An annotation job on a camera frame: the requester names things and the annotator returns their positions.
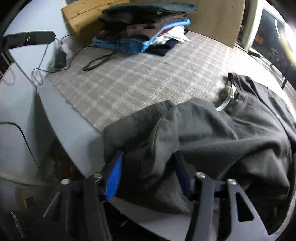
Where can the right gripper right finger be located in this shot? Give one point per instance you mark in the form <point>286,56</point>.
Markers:
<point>222,210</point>

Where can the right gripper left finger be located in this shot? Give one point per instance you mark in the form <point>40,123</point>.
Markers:
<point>78,206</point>

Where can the plaid pink table mat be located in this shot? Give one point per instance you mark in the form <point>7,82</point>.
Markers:
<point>126,84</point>

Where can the dark grey sweatshirt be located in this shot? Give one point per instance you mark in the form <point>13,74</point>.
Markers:
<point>251,140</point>

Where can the stack of folded clothes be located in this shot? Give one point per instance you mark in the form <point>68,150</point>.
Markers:
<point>133,28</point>

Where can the wooden board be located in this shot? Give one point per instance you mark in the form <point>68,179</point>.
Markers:
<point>82,18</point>

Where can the black power adapter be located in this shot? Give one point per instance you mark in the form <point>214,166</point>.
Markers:
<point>60,58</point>

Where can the black strap device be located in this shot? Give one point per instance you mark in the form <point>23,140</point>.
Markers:
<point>12,41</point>

